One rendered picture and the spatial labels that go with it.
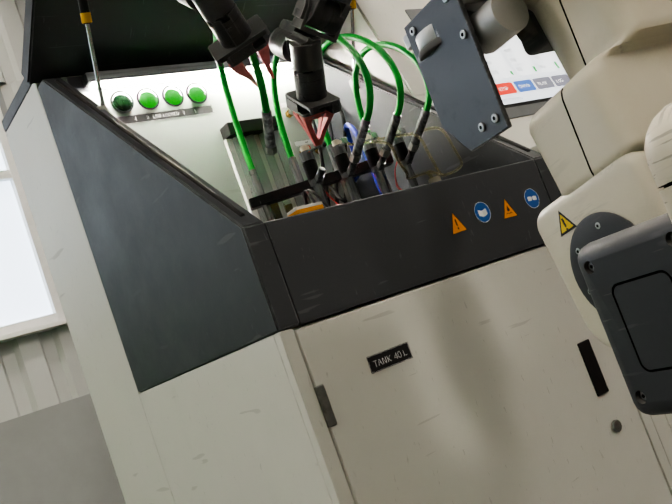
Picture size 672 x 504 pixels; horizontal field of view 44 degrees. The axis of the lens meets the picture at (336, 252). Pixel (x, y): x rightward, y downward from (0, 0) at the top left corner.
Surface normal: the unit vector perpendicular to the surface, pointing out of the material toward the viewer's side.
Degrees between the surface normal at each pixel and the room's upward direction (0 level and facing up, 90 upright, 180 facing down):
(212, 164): 90
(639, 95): 82
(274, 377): 90
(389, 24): 76
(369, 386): 90
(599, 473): 90
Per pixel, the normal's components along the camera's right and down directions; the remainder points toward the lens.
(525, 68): 0.44, -0.50
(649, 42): 0.51, 0.47
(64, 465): 0.59, -0.30
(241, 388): -0.77, 0.22
